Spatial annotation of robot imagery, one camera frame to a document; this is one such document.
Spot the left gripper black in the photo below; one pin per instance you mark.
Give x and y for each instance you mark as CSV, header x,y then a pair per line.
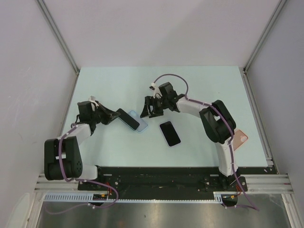
x,y
109,115

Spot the slotted cable duct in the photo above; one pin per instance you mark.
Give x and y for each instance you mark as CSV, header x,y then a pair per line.
x,y
98,197

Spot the light blue phone case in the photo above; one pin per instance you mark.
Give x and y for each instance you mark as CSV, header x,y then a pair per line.
x,y
142,124

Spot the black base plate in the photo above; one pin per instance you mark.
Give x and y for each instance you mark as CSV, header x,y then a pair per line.
x,y
166,182

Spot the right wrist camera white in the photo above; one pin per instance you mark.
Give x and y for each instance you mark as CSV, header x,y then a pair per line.
x,y
154,87

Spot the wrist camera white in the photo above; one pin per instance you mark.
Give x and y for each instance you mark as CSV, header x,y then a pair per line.
x,y
154,87
93,102

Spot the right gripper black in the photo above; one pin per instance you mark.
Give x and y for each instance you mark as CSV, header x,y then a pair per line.
x,y
151,101

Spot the black phone teal edge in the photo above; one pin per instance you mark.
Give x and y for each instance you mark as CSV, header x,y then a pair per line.
x,y
127,119

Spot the lilac phone case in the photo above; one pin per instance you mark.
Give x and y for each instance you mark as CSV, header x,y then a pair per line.
x,y
175,145

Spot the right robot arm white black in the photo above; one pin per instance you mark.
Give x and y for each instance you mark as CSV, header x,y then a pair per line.
x,y
217,121

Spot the blue phone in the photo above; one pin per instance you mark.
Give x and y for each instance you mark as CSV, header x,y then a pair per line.
x,y
169,133

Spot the aluminium rail frame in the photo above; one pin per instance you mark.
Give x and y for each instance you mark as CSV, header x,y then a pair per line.
x,y
268,184

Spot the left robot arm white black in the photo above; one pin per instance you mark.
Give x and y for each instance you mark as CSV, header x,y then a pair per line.
x,y
62,157

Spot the pink phone case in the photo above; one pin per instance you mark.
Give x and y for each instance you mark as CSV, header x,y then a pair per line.
x,y
239,139

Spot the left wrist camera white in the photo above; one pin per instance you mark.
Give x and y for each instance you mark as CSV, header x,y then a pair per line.
x,y
93,102

